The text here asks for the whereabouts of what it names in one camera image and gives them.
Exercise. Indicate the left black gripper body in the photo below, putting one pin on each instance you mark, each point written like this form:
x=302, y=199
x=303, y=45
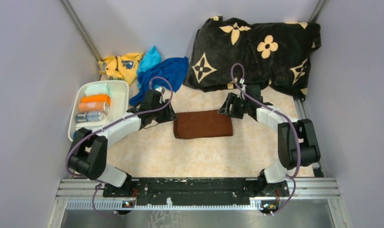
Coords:
x=163, y=114

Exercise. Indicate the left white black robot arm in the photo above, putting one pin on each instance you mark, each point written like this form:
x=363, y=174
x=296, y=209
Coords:
x=88, y=152

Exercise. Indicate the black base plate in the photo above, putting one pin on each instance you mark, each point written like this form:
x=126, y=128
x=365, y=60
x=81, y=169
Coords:
x=196, y=191

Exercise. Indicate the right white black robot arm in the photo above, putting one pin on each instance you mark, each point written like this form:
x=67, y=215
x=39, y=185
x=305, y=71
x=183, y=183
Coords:
x=297, y=142

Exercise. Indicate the white plastic basket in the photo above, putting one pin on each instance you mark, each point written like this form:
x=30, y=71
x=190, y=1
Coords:
x=118, y=107

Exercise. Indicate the light blue towel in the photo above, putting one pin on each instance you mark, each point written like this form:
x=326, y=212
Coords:
x=150, y=60

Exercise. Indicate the black blanket with beige flowers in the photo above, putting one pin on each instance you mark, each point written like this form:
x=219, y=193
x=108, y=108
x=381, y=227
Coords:
x=272, y=55

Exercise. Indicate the salmon rolled towel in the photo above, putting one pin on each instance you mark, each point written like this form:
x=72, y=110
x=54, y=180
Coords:
x=94, y=106

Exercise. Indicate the brown towel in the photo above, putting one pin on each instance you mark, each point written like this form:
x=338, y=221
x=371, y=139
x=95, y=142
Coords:
x=202, y=124

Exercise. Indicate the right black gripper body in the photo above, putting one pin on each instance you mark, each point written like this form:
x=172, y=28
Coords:
x=238, y=107

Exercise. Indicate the yellow printed cloth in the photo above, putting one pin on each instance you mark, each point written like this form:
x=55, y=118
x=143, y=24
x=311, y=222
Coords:
x=122, y=68

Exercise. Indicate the dark blue towel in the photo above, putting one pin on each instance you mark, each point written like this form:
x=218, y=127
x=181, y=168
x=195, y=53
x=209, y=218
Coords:
x=174, y=70

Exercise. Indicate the aluminium frame rail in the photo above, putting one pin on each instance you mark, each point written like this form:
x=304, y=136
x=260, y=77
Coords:
x=87, y=194

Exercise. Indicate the mint green rolled towel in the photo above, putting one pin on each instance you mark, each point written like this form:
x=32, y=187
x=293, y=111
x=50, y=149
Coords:
x=98, y=89

